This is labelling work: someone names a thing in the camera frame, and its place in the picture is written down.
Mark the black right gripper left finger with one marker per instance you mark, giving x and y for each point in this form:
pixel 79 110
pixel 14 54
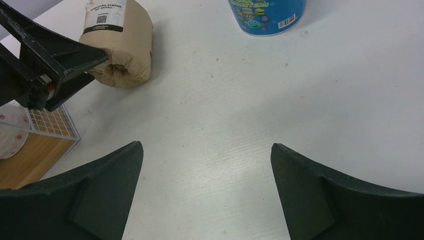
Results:
pixel 89 202

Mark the blue toilet roll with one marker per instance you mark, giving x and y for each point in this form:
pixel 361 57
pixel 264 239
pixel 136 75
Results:
pixel 267 17

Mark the brown roll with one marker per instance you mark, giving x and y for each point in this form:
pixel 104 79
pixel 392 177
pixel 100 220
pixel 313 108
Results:
pixel 124 30

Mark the white wire wooden shelf rack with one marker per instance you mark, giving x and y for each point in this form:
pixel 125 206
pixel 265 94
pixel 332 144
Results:
pixel 51 136

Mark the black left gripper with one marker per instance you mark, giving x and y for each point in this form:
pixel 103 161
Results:
pixel 50 68

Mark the white red-dotted toilet roll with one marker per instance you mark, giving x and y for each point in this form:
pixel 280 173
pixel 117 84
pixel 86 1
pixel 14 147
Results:
pixel 14 125

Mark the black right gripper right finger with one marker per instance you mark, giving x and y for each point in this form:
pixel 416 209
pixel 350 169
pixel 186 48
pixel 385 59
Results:
pixel 321 203

